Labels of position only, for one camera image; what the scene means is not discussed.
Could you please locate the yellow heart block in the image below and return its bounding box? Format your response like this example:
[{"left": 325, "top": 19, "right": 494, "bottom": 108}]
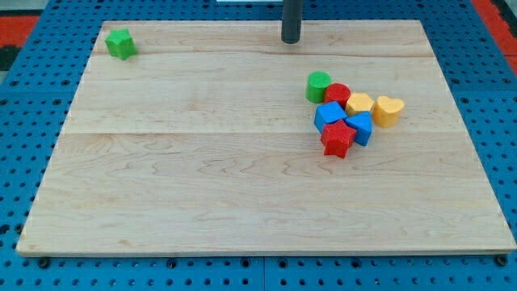
[{"left": 372, "top": 95, "right": 405, "bottom": 128}]

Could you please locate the red cylinder block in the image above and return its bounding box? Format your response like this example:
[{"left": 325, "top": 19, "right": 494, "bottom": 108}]
[{"left": 323, "top": 83, "right": 351, "bottom": 108}]

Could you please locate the blue triangle block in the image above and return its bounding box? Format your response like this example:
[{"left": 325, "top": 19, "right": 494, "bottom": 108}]
[{"left": 345, "top": 112, "right": 373, "bottom": 146}]

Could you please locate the green star block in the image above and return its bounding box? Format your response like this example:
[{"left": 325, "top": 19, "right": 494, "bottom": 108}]
[{"left": 104, "top": 28, "right": 137, "bottom": 61}]

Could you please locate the yellow pentagon block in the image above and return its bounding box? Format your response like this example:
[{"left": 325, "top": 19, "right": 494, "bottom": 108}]
[{"left": 345, "top": 92, "right": 375, "bottom": 116}]

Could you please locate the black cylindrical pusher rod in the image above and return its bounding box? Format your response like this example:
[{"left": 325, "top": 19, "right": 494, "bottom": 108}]
[{"left": 281, "top": 0, "right": 303, "bottom": 44}]

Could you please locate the red star block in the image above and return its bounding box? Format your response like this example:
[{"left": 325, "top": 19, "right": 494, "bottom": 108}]
[{"left": 321, "top": 120, "right": 357, "bottom": 158}]

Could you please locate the green cylinder block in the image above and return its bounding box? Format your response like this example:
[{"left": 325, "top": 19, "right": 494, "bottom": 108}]
[{"left": 305, "top": 71, "right": 331, "bottom": 103}]

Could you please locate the blue cube block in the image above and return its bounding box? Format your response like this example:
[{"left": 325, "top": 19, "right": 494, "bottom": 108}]
[{"left": 314, "top": 101, "right": 347, "bottom": 133}]

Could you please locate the wooden board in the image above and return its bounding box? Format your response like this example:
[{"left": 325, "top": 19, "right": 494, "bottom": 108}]
[{"left": 16, "top": 20, "right": 516, "bottom": 257}]

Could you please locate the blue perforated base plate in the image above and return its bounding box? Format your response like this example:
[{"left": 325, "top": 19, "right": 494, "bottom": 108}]
[{"left": 1, "top": 0, "right": 516, "bottom": 290}]

